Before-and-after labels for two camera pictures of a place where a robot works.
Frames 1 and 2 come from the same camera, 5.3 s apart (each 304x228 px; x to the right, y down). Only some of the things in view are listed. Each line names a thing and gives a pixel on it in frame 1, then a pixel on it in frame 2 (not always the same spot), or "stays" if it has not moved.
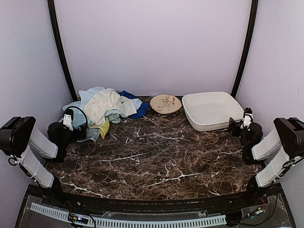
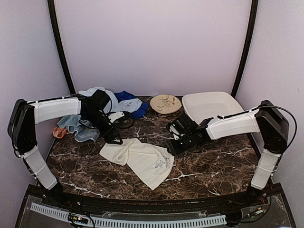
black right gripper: [233, 123] -> [175, 149]
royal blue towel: [142, 110] stays
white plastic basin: [211, 111] stays
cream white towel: [108, 102] -> [152, 163]
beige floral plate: [165, 103] stays
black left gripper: [78, 136] -> [108, 138]
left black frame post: [59, 42] stays
